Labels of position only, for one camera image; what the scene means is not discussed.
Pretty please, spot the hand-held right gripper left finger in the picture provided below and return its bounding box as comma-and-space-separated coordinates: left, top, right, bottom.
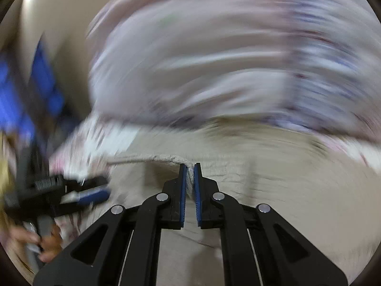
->
33, 164, 187, 286

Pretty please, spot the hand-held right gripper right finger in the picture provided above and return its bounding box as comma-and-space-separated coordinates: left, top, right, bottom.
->
193, 163, 347, 286

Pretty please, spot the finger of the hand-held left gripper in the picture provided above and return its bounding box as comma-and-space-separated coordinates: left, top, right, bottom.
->
59, 185, 112, 207
35, 175, 109, 193

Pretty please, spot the beige cable-knit sweater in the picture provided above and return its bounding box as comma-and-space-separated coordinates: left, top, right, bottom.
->
104, 116, 379, 286

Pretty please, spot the person's left hand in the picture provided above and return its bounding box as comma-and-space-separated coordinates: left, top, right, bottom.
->
8, 225, 62, 263

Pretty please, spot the blue object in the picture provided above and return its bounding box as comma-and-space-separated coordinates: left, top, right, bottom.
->
0, 40, 66, 134

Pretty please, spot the pink floral pillow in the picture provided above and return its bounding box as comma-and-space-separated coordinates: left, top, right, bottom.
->
86, 0, 295, 128

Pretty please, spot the lavender print pillow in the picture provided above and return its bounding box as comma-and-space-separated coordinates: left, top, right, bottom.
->
283, 0, 381, 143

